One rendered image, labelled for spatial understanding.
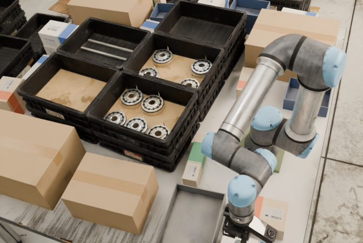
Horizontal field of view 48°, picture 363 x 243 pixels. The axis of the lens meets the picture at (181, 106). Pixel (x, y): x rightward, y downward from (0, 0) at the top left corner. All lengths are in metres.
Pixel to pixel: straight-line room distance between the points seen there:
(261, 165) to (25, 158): 0.99
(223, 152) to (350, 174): 1.58
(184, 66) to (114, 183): 0.72
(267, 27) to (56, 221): 1.33
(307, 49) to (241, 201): 0.50
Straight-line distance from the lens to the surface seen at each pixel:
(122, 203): 1.56
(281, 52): 1.30
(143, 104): 1.84
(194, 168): 1.72
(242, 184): 1.11
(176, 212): 1.63
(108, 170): 1.66
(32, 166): 1.73
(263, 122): 1.60
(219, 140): 1.21
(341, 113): 2.97
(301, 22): 2.16
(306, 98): 1.40
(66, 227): 1.78
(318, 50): 1.29
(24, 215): 1.88
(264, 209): 1.60
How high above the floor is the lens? 2.19
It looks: 48 degrees down
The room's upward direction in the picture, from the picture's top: 9 degrees counter-clockwise
